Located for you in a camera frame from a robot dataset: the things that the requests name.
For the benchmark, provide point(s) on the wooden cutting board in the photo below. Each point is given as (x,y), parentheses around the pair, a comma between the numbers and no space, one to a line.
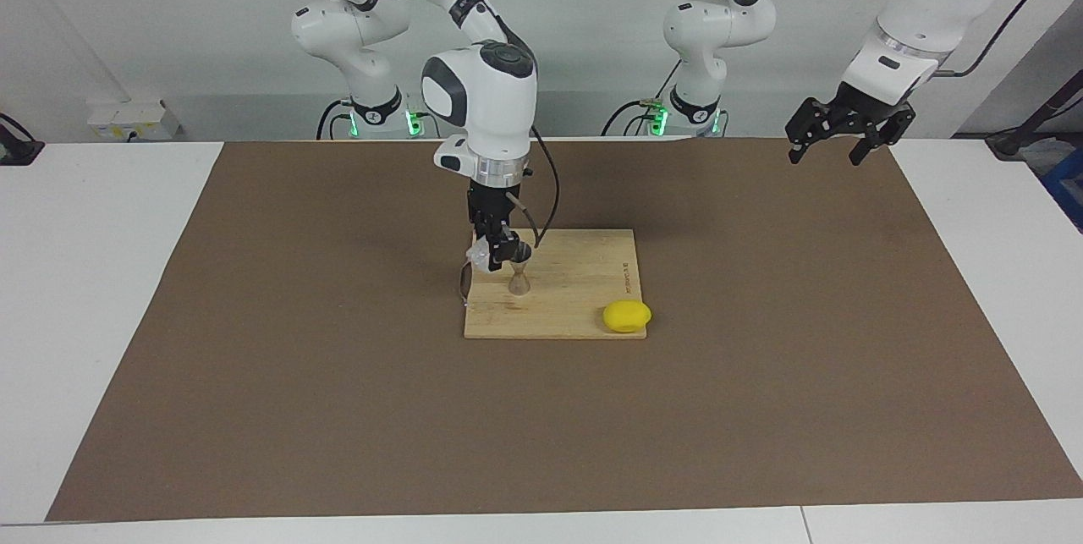
(575,290)

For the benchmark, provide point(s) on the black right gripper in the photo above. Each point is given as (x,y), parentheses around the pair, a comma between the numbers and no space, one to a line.
(492,206)

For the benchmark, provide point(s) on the black clamp mount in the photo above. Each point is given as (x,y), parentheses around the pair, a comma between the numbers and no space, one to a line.
(17,151)

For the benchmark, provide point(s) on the yellow lemon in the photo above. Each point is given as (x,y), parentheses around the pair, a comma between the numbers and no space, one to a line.
(627,316)

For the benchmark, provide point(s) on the brown table mat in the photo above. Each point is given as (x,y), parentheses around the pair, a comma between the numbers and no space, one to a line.
(541,425)

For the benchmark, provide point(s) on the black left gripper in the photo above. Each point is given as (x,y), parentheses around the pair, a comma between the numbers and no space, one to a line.
(865,106)

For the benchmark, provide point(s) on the black stand with pole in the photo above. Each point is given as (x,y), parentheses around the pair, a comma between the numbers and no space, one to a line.
(1015,140)

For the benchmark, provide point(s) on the blue crate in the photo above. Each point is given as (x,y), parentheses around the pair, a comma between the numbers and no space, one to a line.
(1068,189)

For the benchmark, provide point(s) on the steel double jigger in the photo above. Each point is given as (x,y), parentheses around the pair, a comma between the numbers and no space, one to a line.
(520,282)

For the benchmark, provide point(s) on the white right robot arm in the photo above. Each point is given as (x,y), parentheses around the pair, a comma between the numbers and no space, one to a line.
(491,96)

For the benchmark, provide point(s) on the clear faceted glass cup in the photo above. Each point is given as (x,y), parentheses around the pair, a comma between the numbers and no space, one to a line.
(478,258)

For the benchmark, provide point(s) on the white wall socket box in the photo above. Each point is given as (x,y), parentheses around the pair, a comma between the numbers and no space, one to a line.
(127,117)

